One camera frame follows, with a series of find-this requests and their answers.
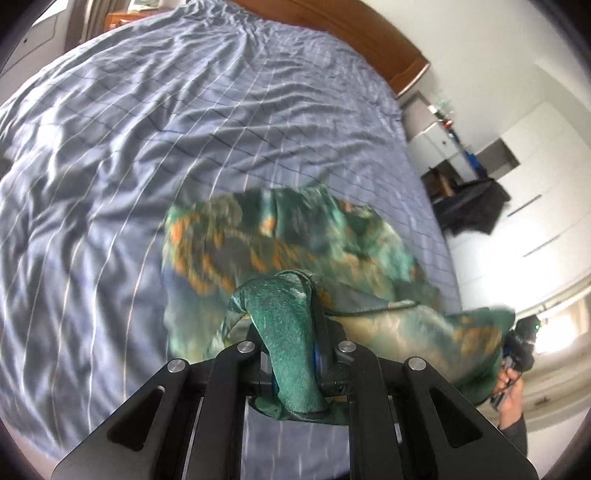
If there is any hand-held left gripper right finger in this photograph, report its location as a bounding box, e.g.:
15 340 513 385
312 298 541 480

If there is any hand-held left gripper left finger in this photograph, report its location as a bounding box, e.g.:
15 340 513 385
51 340 278 480

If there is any green printed jacket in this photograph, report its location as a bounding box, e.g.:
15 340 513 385
161 182 517 423

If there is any person's right forearm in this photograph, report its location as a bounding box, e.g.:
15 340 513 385
501 413 530 462

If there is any person's right hand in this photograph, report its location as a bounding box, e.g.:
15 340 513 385
498 369 527 428

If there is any white wardrobe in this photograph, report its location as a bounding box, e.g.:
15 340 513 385
448 102 591 315

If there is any black coat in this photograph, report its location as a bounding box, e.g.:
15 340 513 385
434 178 511 236

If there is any wooden chair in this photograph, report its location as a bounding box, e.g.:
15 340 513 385
425 168 462 204

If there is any white desk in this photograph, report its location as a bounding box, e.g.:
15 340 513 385
402 90 481 185

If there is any blue checked duvet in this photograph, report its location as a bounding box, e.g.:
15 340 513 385
0 0 462 467

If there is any wooden bed headboard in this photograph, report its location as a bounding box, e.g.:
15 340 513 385
240 0 431 99

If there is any wooden nightstand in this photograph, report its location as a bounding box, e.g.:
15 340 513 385
105 11 139 40

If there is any beige curtain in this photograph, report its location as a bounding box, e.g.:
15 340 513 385
69 0 112 42

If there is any white window cabinet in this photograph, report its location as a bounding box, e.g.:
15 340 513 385
0 0 77 79

